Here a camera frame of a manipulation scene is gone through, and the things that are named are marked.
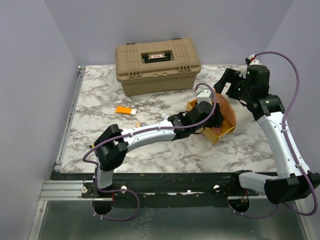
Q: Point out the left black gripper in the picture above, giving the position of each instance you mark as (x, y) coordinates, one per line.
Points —
(216, 118)

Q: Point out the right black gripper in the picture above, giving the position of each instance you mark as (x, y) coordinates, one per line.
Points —
(235, 79)

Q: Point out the pink blush palette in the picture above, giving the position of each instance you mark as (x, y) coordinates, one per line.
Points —
(217, 130)

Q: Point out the white round makeup organizer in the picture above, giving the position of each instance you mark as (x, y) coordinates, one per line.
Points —
(235, 114)

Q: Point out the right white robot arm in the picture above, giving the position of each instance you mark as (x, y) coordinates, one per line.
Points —
(294, 180)

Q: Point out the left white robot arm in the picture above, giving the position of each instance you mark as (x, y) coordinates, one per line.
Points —
(178, 126)

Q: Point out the white spray bottle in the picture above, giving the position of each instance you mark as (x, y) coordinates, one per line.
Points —
(164, 116)

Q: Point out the tan plastic toolbox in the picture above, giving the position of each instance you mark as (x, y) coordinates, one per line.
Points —
(170, 65)

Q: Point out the orange white cream tube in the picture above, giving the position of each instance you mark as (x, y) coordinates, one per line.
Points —
(125, 110)

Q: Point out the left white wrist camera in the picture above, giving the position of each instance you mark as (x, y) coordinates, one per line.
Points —
(204, 95)

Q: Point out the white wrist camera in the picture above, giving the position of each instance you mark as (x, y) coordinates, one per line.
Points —
(251, 60)
(204, 95)

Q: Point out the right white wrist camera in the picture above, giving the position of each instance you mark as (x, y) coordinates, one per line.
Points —
(251, 60)

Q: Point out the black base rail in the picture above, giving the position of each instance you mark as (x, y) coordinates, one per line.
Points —
(159, 190)

